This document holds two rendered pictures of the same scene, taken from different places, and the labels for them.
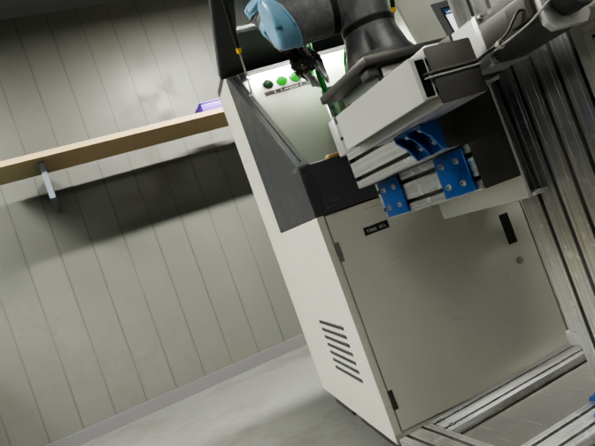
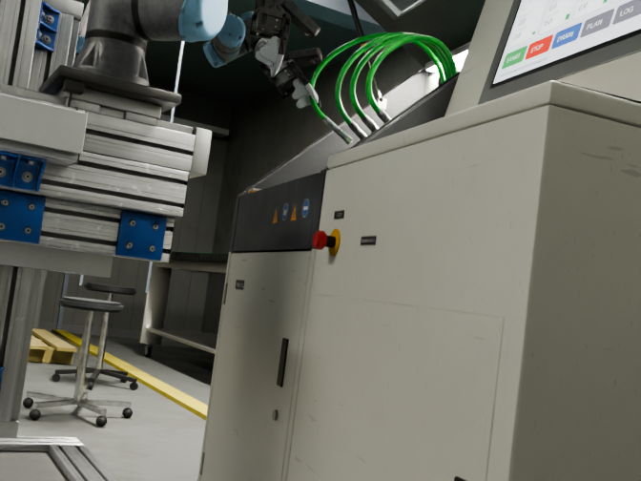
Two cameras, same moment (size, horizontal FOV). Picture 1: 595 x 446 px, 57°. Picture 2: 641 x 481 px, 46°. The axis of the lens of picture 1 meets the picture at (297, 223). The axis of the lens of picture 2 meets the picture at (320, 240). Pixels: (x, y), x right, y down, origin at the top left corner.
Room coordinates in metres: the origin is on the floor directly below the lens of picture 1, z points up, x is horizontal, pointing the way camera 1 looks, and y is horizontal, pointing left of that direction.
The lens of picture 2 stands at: (1.61, -2.24, 0.70)
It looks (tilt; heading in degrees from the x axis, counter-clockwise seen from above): 4 degrees up; 83
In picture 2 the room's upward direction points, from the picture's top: 7 degrees clockwise
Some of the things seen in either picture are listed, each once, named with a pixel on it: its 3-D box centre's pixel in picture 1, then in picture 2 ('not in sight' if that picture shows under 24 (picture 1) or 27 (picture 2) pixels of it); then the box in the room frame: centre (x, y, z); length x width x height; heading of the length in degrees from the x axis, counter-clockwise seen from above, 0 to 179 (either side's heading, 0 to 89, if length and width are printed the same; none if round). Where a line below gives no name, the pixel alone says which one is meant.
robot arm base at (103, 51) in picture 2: not in sight; (112, 65); (1.35, -0.75, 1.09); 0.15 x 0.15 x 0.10
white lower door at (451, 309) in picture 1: (452, 286); (247, 393); (1.71, -0.39, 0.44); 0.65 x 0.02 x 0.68; 104
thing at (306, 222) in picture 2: (405, 159); (277, 219); (1.73, -0.39, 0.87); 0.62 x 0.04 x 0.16; 104
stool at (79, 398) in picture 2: not in sight; (88, 358); (1.06, 1.48, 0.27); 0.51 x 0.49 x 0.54; 109
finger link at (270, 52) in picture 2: not in sight; (270, 54); (1.66, -0.43, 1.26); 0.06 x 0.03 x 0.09; 14
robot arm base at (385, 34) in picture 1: (374, 46); not in sight; (1.17, -0.29, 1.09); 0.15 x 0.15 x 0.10
